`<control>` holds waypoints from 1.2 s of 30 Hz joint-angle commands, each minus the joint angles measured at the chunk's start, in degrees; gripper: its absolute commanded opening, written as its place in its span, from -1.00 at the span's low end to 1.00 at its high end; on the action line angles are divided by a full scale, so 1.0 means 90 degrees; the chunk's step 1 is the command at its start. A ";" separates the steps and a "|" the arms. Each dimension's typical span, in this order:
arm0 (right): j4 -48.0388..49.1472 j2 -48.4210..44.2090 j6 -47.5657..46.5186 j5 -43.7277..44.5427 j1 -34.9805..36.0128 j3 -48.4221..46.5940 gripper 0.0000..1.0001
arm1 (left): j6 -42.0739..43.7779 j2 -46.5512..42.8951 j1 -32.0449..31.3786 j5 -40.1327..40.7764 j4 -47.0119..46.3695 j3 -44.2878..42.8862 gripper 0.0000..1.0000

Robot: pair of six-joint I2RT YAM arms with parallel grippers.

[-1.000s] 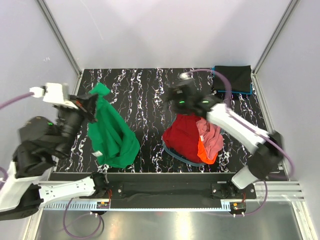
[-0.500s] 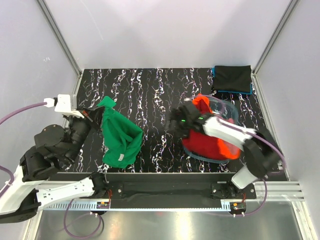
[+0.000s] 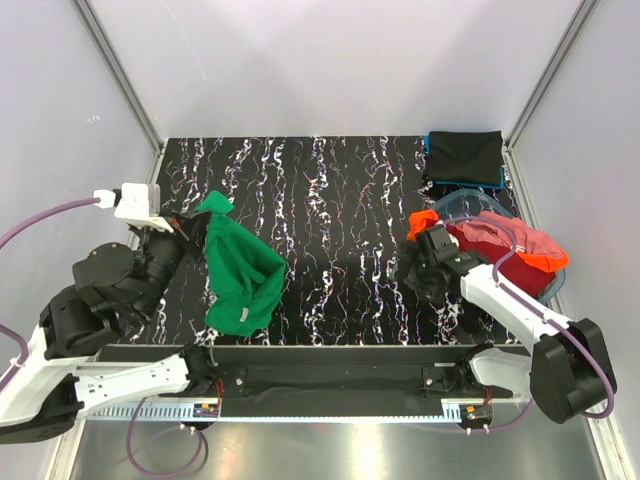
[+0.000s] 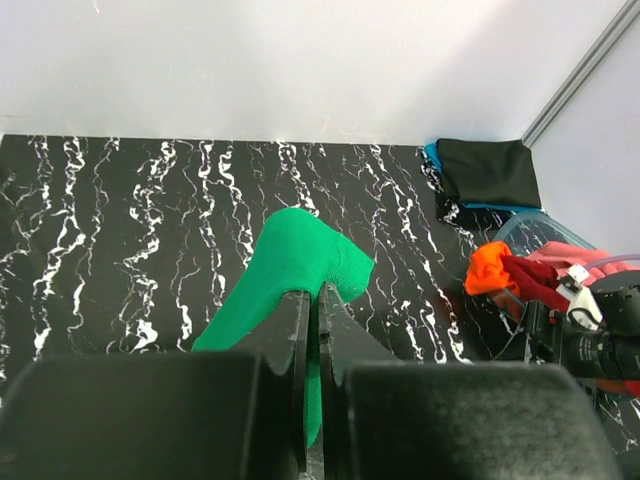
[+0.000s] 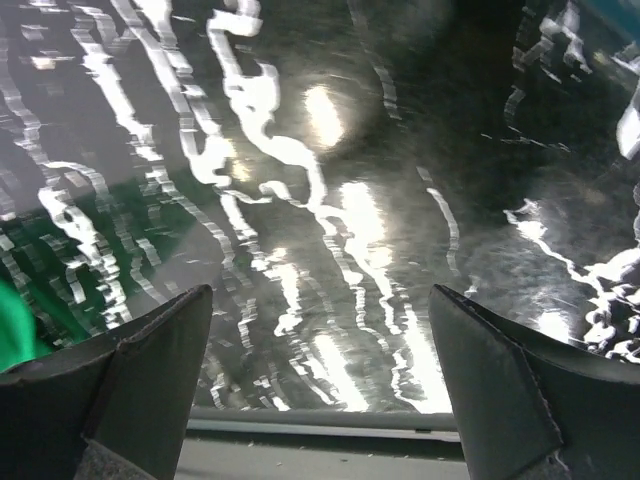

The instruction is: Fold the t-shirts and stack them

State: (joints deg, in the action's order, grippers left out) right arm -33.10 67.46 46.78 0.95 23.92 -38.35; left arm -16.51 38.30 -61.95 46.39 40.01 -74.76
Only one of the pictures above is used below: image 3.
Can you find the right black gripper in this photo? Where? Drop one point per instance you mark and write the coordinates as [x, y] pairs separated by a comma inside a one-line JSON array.
[[430, 293]]

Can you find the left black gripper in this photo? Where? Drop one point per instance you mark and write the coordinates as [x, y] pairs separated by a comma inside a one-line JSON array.
[[193, 240]]

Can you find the clear blue plastic basket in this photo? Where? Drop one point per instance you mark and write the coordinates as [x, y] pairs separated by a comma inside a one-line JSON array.
[[539, 264]]

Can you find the green t shirt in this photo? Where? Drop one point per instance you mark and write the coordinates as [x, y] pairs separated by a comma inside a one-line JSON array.
[[246, 276]]

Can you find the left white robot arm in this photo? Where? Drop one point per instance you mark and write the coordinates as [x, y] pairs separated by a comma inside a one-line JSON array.
[[44, 393]]

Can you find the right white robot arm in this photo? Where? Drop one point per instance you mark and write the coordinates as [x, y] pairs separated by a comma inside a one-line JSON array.
[[566, 371]]

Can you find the orange t shirt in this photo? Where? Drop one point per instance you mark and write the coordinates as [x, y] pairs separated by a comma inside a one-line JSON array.
[[421, 221]]

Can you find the red t shirt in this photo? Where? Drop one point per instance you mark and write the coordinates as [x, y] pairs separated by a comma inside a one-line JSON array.
[[528, 278]]

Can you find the pink t shirt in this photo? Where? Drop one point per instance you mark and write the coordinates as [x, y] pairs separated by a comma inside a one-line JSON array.
[[494, 228]]

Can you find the folded blue t shirt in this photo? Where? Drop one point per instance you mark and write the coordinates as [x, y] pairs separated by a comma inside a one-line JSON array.
[[470, 185]]

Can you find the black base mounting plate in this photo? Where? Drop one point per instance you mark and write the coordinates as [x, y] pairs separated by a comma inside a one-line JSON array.
[[322, 383]]

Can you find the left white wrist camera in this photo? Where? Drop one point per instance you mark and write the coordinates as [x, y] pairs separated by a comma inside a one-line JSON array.
[[137, 204]]

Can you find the right aluminium frame post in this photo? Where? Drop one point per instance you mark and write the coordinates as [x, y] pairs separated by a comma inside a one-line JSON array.
[[561, 52]]

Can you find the aluminium frame post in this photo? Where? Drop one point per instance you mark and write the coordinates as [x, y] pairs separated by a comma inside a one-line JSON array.
[[106, 50], [561, 52]]

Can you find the left aluminium frame post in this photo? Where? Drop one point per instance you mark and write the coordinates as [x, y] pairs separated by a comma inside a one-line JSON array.
[[106, 50]]

